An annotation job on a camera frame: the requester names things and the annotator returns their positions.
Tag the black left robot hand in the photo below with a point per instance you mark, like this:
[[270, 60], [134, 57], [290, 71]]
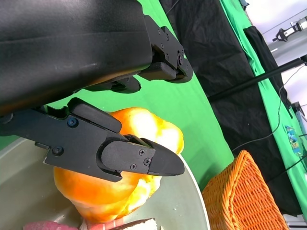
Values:
[[60, 48]]

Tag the grey-green bowl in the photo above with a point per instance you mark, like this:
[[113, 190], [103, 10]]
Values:
[[24, 187]]

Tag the orange striped bread bun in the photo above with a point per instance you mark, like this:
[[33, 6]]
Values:
[[100, 191]]

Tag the pink cake slice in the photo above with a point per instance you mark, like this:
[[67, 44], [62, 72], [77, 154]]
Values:
[[43, 226]]

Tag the orange wicker basket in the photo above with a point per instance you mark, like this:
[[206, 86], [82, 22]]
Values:
[[239, 196]]

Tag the green tablecloth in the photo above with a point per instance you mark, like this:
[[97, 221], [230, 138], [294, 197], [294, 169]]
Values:
[[168, 107]]

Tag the black backdrop cloth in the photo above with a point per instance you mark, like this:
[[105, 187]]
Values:
[[227, 72]]

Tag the green backdrop cloth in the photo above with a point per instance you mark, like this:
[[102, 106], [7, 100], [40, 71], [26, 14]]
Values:
[[236, 28]]

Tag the black hanging cloth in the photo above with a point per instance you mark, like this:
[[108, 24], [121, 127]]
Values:
[[261, 52]]

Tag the black pole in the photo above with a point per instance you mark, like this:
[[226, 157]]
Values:
[[263, 75]]

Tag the colourful printed sticker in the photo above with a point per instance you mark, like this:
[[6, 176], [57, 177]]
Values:
[[293, 141]]

